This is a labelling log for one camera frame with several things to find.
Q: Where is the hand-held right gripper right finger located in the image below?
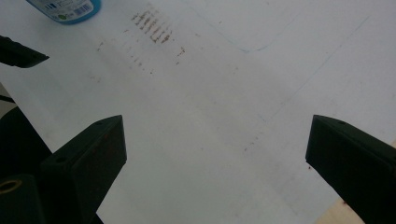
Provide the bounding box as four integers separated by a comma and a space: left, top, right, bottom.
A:
305, 115, 396, 224

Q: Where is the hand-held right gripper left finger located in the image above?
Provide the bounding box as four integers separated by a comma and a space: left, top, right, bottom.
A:
39, 115, 128, 224

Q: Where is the blue plastic bottle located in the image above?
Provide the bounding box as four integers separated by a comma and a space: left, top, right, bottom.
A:
26, 0, 102, 25

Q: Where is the white paper sheet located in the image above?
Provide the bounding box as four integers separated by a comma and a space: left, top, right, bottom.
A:
0, 0, 396, 224

